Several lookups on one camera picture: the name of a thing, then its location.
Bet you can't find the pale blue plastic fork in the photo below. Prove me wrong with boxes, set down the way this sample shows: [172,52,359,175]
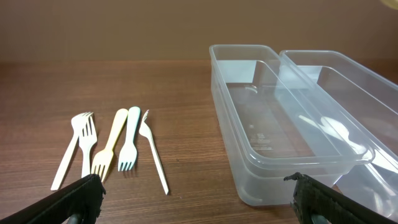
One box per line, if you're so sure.
[118,106,141,172]

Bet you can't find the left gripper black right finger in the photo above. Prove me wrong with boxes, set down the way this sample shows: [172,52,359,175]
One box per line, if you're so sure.
[284,172,397,224]

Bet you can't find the left clear plastic container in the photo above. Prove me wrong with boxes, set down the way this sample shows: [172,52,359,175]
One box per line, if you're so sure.
[209,44,375,207]

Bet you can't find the thin white plastic fork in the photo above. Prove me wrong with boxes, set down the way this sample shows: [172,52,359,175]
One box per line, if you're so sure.
[139,110,169,195]

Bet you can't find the yellow plastic fork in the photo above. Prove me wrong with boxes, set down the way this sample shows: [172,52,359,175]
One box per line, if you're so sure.
[91,108,128,182]

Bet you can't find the clear plastic container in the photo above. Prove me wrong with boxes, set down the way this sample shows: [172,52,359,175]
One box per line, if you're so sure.
[209,44,375,207]
[280,50,397,221]

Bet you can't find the right clear plastic container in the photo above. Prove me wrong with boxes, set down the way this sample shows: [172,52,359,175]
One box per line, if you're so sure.
[280,50,397,221]

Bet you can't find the white spoon bowl down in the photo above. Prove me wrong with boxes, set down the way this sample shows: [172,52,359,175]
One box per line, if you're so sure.
[298,115,366,154]

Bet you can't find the white spoon bowl up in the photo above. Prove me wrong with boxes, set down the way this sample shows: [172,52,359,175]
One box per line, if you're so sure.
[320,116,397,173]

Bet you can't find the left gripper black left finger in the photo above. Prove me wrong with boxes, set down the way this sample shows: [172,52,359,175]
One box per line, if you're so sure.
[1,174,106,224]

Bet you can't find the leftmost white plastic fork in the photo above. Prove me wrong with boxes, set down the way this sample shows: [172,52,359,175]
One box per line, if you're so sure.
[50,112,93,191]

